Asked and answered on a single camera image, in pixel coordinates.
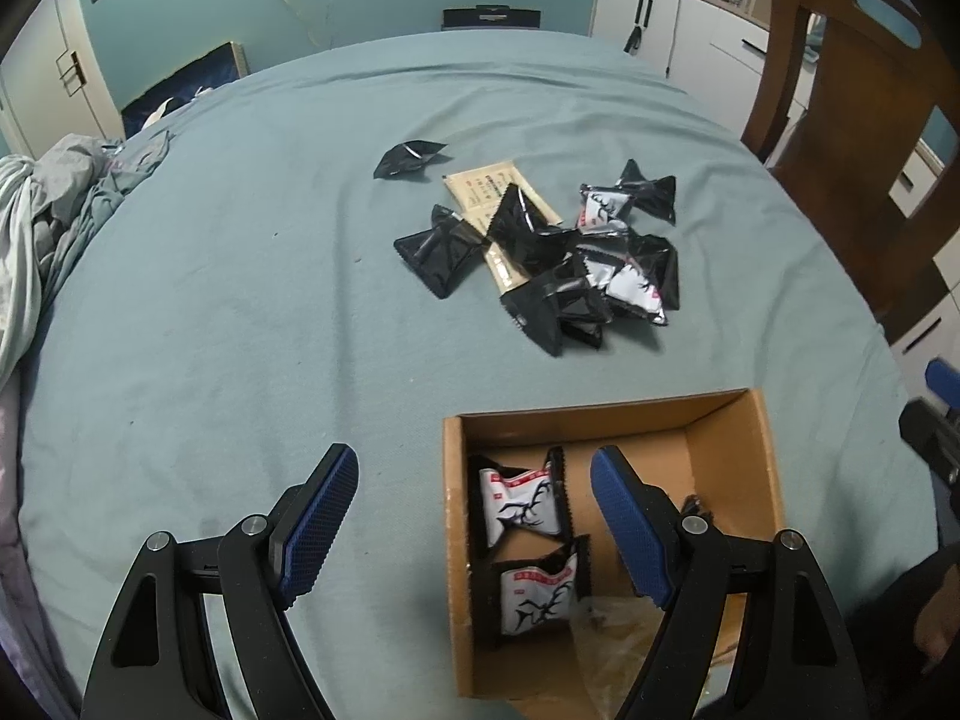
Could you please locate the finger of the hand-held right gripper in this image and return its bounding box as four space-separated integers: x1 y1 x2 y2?
898 397 960 520
924 358 960 410

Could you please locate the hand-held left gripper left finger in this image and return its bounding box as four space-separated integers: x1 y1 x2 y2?
79 442 359 720

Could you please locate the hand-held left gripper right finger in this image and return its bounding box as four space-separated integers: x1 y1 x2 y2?
589 445 860 720

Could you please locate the brown cardboard box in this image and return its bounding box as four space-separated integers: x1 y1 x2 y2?
441 388 788 702

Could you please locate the pile of black snack packets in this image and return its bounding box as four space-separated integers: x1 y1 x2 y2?
394 159 682 357

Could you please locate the clear plastic bag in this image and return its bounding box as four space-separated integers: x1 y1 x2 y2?
570 596 740 720

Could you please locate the deer print snack packet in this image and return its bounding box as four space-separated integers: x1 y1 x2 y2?
469 446 571 563
471 536 593 652

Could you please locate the person's dark clothing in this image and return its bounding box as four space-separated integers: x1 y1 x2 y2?
851 551 960 720

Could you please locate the teal bed sheet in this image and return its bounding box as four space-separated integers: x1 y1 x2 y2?
19 28 938 720

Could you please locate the brown wooden chair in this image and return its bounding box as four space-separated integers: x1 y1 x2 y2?
739 0 960 331

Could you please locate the beige sachet strip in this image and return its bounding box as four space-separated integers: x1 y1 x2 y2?
442 165 563 297

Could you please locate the crumpled black snack packet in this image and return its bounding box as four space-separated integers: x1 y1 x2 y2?
373 139 451 181

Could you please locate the heap of grey clothes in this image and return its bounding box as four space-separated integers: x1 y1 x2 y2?
0 127 173 391

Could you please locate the white cabinet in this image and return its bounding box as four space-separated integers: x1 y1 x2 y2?
589 0 960 361

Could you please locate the dark framed board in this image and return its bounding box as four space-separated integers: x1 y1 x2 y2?
120 41 248 137

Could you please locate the white door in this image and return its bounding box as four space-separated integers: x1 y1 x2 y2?
0 0 125 158

